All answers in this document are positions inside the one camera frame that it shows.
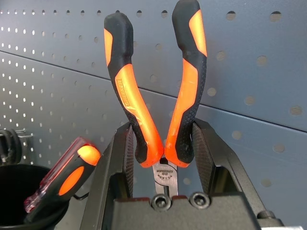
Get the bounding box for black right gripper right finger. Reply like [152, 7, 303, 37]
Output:
[191, 119, 283, 227]

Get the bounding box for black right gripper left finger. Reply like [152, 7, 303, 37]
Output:
[83, 121, 135, 230]

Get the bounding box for orange black long-nose pliers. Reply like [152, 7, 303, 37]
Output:
[103, 0, 208, 200]

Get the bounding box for grey metal pegboard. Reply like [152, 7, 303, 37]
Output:
[0, 0, 307, 230]

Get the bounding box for orange black screwdriver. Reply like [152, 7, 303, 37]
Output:
[25, 144, 102, 224]

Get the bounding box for red transparent screwdriver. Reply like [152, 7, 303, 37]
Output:
[23, 136, 91, 214]

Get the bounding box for black plastic cup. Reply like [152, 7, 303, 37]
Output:
[0, 164, 81, 230]

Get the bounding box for black handled scissors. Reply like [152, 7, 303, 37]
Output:
[0, 128, 23, 166]

